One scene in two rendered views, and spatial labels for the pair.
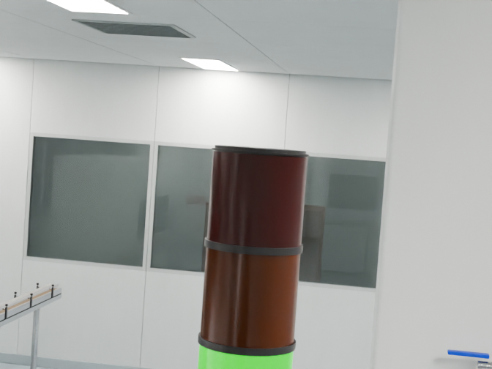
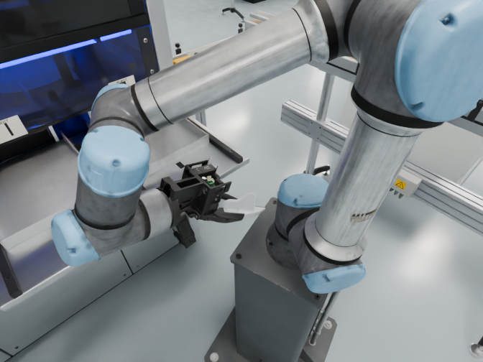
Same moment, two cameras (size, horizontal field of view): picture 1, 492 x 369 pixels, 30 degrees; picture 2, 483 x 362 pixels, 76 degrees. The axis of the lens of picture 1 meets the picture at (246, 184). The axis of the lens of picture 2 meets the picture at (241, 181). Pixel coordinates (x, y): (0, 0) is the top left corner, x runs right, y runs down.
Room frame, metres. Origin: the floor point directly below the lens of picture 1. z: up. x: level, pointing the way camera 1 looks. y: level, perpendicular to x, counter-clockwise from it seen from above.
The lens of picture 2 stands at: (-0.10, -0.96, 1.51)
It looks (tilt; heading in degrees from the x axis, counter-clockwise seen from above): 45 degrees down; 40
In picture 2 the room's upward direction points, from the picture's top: straight up
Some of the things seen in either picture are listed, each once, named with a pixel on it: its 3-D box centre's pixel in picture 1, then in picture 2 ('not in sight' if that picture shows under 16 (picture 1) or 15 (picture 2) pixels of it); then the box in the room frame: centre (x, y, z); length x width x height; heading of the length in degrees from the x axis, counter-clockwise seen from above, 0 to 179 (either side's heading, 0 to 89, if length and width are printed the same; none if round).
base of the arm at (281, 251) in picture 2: not in sight; (295, 233); (0.36, -0.76, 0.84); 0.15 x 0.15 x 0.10
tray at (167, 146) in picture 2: not in sight; (146, 131); (0.34, -0.18, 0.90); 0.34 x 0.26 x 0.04; 82
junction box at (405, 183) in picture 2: not in sight; (402, 182); (1.14, -0.89, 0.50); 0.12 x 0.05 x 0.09; 82
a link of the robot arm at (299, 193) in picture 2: not in sight; (302, 206); (0.35, -0.77, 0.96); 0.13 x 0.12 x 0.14; 52
